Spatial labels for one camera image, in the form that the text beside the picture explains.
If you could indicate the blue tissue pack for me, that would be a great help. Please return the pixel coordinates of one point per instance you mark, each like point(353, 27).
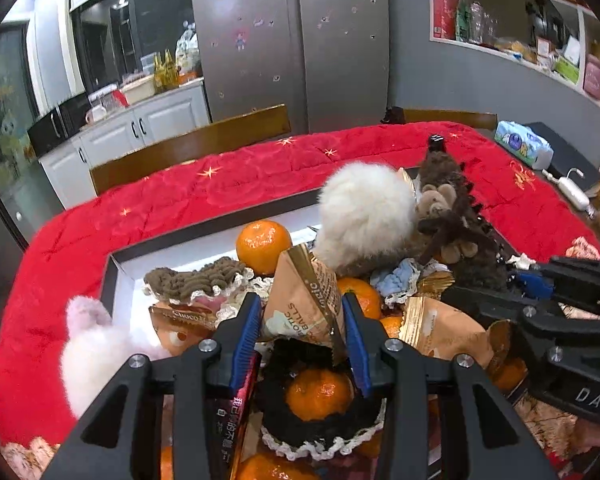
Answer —
point(524, 144)

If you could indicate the kraft triangular snack packet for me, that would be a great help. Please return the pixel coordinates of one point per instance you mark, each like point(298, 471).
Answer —
point(305, 303)
point(440, 331)

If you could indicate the white wall shelf unit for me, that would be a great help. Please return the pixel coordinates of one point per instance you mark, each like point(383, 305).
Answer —
point(559, 39)

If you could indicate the white fluffy plush toy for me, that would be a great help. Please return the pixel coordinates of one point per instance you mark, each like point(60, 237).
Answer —
point(94, 352)

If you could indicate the beige fluffy pompom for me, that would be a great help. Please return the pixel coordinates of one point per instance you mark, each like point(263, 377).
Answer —
point(367, 214)

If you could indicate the red bear-print quilt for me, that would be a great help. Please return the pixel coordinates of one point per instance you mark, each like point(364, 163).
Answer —
point(68, 256)

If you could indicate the white power adapter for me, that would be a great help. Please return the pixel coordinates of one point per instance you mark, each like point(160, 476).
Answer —
point(575, 196)

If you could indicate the brown braided hair clip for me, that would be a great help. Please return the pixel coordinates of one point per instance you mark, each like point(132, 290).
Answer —
point(218, 278)

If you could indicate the black microwave oven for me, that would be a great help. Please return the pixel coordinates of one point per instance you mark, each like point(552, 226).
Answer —
point(60, 124)

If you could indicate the silver double-door refrigerator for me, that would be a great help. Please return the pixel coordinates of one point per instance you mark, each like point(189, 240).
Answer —
point(327, 61)

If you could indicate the black laptop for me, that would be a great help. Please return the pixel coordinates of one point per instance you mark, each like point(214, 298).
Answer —
point(566, 157)

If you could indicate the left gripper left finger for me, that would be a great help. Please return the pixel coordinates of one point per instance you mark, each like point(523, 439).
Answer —
point(118, 437)

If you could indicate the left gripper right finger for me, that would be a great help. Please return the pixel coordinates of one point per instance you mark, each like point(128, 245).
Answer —
point(482, 437)

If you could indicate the white kitchen cabinet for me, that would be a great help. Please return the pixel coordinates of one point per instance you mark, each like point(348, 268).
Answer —
point(159, 118)

